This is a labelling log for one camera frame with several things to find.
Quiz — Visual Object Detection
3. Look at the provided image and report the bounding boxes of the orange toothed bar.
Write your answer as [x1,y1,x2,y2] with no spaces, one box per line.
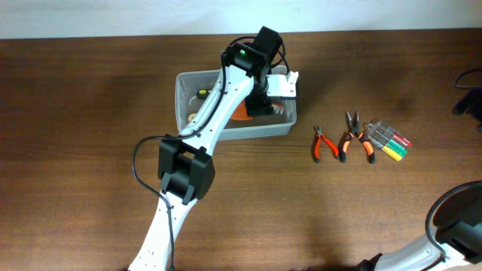
[272,104,285,114]

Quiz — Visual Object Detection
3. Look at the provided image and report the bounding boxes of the orange scraper wooden handle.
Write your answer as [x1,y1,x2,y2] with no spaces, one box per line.
[187,101,254,123]

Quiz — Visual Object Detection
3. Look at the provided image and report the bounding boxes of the green screwdriver upper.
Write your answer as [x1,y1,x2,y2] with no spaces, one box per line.
[376,127,407,156]

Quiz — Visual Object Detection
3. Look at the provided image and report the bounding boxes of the metal file black yellow handle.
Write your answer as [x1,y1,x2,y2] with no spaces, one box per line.
[196,90,211,100]

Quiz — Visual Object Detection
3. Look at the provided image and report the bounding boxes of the red screwdriver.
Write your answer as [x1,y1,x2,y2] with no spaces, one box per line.
[380,123,413,148]

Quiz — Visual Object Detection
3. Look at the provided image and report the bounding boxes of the yellow screwdriver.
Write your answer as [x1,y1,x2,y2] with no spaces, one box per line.
[368,135,407,161]

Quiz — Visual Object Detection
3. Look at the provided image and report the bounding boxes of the green screwdriver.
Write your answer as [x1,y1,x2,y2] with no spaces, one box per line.
[373,131,407,160]
[376,127,407,156]

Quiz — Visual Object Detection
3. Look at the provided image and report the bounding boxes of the clear screwdriver set case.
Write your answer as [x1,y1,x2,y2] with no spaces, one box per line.
[365,120,413,161]

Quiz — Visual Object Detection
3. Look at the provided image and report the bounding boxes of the clear plastic container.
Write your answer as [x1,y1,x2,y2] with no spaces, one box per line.
[175,70,297,141]

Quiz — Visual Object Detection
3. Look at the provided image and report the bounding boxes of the orange black needle nose pliers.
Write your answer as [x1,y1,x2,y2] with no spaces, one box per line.
[338,111,376,163]

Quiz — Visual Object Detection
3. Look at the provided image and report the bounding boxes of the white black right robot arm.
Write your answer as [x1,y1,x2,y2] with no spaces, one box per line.
[357,181,481,271]

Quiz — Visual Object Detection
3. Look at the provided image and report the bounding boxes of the small red handled pliers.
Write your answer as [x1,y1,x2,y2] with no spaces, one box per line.
[313,125,340,163]

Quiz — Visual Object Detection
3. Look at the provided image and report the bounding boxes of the green screwdriver lower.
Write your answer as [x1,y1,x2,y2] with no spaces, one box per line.
[373,131,407,160]

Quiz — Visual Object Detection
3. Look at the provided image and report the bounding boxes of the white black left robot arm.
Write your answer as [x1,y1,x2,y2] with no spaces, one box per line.
[128,26,298,270]

